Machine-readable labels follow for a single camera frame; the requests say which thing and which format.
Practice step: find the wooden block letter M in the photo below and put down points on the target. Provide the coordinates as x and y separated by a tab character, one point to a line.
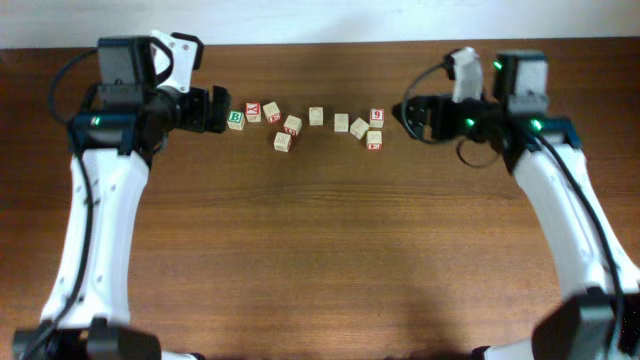
282	142

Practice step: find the red Y wooden block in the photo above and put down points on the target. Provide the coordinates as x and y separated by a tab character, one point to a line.
253	112

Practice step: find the wooden block number 8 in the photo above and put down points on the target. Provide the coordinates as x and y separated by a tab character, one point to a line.
292	125

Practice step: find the wooden block red I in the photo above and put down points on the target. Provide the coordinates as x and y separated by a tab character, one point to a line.
341	122

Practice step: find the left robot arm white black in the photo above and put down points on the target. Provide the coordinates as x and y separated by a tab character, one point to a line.
123	121

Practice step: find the wooden block apple A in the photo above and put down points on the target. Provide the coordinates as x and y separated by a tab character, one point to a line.
316	116

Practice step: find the wooden block red 9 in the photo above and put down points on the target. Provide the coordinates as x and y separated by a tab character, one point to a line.
376	118

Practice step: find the wooden block green R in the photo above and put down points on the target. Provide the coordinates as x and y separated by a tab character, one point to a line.
374	140

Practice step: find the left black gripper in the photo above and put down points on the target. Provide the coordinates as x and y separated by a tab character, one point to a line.
195	116

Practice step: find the green B wooden block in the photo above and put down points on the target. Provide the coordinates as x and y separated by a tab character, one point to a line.
236	120

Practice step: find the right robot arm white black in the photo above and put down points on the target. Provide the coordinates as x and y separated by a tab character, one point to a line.
598	317

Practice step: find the wooden block number 5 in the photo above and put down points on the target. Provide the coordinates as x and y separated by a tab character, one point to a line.
272	112

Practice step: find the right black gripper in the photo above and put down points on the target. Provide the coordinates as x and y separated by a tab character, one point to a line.
439	107

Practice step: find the wooden block number 1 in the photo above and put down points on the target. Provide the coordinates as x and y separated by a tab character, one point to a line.
359	128

